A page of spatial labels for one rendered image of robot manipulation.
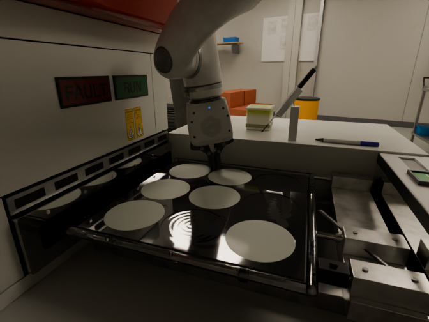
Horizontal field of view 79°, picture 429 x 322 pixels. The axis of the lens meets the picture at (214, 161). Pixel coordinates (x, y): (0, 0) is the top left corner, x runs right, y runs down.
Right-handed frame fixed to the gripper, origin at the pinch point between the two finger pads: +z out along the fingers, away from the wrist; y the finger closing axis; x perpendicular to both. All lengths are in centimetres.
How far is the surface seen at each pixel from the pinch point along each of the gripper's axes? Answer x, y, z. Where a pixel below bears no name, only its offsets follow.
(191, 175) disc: -3.3, -6.3, 1.1
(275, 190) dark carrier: -14.7, 9.5, 3.5
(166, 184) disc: -7.2, -12.2, 0.4
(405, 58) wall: 410, 468, 23
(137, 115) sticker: 2.6, -15.8, -13.7
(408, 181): -27.5, 27.6, -0.1
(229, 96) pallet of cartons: 435, 112, 41
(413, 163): -19.6, 37.0, 1.7
